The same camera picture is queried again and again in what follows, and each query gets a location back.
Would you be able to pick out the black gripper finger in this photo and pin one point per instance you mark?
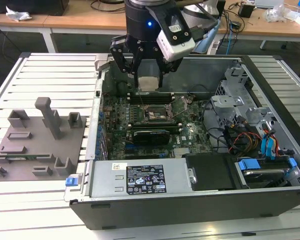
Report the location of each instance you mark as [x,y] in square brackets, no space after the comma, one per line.
[160,65]
[120,55]

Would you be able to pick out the silver square CPU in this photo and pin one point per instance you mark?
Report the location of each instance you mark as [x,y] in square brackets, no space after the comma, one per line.
[147,83]

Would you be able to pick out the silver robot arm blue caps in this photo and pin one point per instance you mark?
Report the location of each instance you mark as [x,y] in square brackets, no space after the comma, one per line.
[202,8]

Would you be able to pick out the CPU socket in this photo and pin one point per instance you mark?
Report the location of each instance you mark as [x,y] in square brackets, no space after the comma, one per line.
[153,110]

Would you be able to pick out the grey plastic case foot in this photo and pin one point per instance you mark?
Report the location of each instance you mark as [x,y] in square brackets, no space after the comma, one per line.
[101,61]

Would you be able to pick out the light wooden desk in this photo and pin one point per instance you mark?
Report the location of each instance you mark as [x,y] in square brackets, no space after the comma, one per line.
[265,30]
[77,22]

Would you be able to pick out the white power strip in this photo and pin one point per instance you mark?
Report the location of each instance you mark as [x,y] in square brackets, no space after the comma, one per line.
[213,47]

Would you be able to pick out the black graphics card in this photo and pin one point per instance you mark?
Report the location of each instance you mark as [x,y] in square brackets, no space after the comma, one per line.
[152,137]

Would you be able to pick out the perforated metal drive cage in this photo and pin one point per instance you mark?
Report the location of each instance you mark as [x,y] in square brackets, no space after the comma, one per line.
[227,100]

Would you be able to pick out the green motherboard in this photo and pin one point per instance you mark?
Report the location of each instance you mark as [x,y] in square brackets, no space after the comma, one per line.
[195,140]

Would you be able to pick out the silver finned heat sink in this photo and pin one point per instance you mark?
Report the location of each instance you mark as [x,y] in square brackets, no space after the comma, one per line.
[182,152]

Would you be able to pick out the black power adapter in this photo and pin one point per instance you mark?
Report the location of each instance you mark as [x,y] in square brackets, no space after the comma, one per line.
[246,10]

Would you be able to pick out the crumpled white paper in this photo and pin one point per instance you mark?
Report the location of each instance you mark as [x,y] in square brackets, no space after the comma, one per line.
[17,15]

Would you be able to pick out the black plastic shroud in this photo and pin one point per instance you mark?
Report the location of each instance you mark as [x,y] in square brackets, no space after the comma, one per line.
[210,172]

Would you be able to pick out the grey parts rack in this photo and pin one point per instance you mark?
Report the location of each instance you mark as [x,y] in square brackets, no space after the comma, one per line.
[40,150]

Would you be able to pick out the white flat device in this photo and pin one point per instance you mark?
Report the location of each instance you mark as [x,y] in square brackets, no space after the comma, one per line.
[268,2]

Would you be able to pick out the silver power supply unit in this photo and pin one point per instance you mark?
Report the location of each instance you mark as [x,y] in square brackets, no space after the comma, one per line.
[107,180]

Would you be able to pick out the clear plastic bags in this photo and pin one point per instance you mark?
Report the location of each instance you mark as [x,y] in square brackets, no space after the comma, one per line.
[280,13]

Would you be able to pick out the blue case latch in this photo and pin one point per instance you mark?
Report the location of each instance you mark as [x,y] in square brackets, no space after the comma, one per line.
[72,181]

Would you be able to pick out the green RAM stick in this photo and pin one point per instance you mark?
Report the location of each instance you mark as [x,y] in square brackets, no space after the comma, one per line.
[22,158]

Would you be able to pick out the black open PC case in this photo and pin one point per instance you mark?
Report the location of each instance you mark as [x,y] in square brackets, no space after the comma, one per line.
[165,212]

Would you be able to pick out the hard disk blue carrier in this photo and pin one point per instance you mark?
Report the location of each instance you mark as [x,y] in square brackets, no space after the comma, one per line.
[262,175]

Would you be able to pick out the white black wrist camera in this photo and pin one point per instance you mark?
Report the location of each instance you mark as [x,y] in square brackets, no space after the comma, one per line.
[175,47]

